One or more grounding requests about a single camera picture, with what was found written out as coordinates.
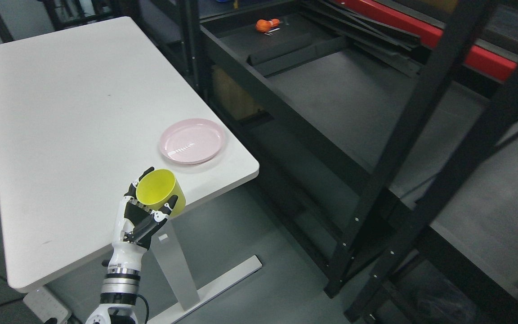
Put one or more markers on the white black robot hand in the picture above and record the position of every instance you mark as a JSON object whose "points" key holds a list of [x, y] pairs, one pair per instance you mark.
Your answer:
{"points": [[135, 225]]}

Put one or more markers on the yellow plastic cup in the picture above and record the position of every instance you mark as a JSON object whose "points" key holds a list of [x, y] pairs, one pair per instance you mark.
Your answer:
{"points": [[157, 187]]}

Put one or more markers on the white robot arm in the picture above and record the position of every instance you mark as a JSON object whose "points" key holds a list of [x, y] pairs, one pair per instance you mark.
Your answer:
{"points": [[118, 298]]}

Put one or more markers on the orange object on shelf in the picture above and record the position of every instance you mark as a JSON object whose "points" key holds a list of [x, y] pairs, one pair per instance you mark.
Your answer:
{"points": [[265, 26]]}

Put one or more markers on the black metal shelf rack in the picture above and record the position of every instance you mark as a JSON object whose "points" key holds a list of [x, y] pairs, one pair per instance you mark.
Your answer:
{"points": [[373, 148]]}

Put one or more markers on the white table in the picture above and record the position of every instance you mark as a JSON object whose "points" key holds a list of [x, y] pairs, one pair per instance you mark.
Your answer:
{"points": [[81, 114]]}

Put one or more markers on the pink plastic plate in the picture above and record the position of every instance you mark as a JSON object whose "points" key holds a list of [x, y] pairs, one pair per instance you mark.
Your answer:
{"points": [[192, 141]]}

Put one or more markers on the red metal beam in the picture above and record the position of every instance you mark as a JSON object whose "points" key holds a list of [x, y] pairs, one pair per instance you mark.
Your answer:
{"points": [[466, 25]]}

